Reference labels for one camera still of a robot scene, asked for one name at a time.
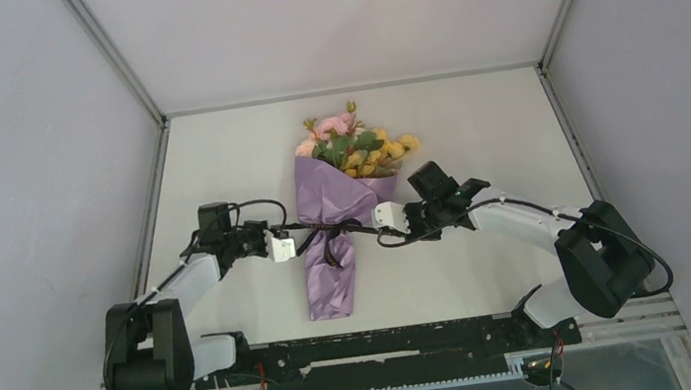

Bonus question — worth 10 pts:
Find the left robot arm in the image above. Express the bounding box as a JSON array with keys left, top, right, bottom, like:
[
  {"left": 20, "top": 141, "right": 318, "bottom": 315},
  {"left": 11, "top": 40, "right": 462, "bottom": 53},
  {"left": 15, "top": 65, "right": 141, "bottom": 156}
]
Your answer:
[{"left": 102, "top": 198, "right": 272, "bottom": 390}]

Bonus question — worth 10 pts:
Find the black ribbon strap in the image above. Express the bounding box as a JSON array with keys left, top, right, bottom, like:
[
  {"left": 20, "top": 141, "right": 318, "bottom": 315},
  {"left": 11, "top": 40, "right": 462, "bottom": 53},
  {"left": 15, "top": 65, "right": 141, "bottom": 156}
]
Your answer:
[{"left": 285, "top": 210, "right": 395, "bottom": 277}]

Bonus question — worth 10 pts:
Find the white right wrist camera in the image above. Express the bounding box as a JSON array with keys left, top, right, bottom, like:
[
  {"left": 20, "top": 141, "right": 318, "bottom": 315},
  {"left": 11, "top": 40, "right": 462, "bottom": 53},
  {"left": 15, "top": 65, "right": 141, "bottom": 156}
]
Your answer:
[{"left": 370, "top": 201, "right": 411, "bottom": 235}]

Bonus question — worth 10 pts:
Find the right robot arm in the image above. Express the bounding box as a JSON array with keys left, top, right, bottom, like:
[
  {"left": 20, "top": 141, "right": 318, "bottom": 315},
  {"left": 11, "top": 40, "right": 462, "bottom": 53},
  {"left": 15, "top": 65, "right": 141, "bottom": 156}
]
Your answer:
[{"left": 403, "top": 162, "right": 659, "bottom": 348}]

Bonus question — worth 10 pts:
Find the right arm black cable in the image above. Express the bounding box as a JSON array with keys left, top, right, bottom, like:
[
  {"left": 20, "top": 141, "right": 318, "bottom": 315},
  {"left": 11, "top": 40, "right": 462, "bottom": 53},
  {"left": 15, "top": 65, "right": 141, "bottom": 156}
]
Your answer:
[{"left": 373, "top": 177, "right": 678, "bottom": 330}]

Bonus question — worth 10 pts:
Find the yellow fake flower stem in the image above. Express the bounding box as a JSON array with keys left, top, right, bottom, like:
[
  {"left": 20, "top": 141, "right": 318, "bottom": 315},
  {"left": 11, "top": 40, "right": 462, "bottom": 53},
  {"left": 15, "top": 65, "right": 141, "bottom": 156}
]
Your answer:
[
  {"left": 398, "top": 134, "right": 421, "bottom": 154},
  {"left": 341, "top": 128, "right": 409, "bottom": 179}
]

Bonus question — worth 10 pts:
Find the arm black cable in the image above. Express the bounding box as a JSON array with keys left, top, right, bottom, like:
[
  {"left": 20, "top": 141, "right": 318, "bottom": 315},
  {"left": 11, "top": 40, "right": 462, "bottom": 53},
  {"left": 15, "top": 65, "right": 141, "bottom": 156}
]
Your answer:
[
  {"left": 82, "top": 195, "right": 311, "bottom": 390},
  {"left": 373, "top": 177, "right": 678, "bottom": 330}
]

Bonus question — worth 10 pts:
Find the pink fake flower stem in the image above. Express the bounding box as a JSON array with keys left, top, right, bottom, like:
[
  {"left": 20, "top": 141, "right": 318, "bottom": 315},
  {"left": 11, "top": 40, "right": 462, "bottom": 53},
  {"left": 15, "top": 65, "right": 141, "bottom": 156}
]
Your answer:
[
  {"left": 294, "top": 118, "right": 321, "bottom": 158},
  {"left": 311, "top": 100, "right": 365, "bottom": 167}
]

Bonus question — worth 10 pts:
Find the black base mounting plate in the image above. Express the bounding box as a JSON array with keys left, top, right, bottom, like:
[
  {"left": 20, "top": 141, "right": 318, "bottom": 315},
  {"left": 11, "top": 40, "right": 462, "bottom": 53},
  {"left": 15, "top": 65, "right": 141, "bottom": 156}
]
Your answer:
[{"left": 193, "top": 312, "right": 582, "bottom": 390}]

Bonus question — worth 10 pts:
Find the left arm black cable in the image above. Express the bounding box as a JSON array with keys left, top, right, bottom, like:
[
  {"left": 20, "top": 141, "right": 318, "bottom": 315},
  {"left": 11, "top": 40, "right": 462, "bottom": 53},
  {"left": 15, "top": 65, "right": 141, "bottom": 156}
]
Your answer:
[{"left": 82, "top": 195, "right": 311, "bottom": 390}]

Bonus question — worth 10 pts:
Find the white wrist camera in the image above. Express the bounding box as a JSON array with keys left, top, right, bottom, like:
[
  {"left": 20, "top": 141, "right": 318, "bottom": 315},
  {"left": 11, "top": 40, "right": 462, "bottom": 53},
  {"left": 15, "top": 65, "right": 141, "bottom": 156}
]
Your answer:
[
  {"left": 265, "top": 231, "right": 297, "bottom": 263},
  {"left": 370, "top": 201, "right": 411, "bottom": 235}
]

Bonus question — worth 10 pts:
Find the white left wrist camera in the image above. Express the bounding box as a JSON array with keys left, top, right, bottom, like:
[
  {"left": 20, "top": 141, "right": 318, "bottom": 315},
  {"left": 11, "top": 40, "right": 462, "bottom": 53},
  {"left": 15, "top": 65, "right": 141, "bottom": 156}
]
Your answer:
[{"left": 265, "top": 231, "right": 297, "bottom": 263}]

